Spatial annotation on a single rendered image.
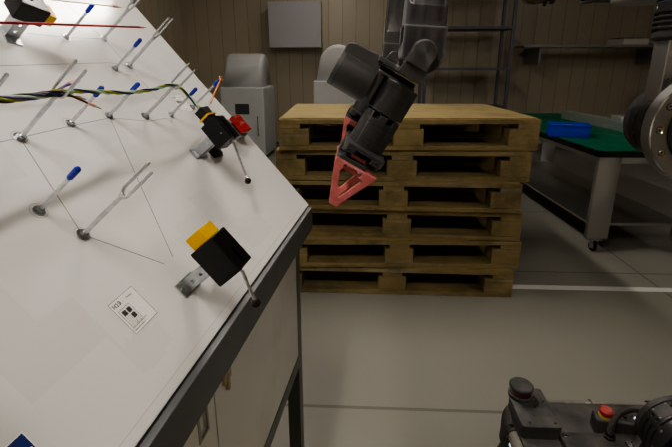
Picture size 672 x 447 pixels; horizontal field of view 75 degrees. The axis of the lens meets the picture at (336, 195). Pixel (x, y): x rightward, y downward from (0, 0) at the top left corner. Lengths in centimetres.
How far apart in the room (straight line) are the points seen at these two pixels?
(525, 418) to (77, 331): 123
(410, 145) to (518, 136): 55
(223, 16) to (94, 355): 683
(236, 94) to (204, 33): 154
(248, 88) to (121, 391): 559
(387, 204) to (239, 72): 413
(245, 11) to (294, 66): 105
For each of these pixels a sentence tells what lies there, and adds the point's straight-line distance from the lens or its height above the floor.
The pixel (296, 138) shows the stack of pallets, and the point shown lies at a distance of 229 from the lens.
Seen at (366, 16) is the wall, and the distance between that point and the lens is 697.
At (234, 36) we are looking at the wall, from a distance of 719.
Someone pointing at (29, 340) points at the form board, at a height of 98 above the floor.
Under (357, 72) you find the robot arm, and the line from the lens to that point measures 64.
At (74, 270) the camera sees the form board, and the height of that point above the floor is 101.
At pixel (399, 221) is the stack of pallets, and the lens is 244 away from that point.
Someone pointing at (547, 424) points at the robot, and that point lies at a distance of 151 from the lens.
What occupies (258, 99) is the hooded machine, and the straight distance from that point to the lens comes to 599.
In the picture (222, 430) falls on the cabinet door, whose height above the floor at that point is 64.
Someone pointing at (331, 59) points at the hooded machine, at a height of 132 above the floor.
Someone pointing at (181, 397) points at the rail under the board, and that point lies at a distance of 61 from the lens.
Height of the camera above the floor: 124
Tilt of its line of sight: 16 degrees down
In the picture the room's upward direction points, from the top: straight up
